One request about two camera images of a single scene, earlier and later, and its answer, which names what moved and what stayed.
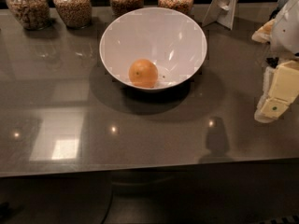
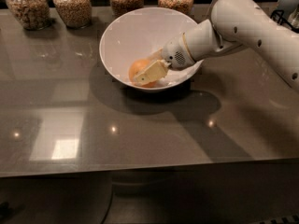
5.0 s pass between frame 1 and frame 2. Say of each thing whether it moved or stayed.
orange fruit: stayed
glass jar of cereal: stayed
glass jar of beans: stayed
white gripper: moved
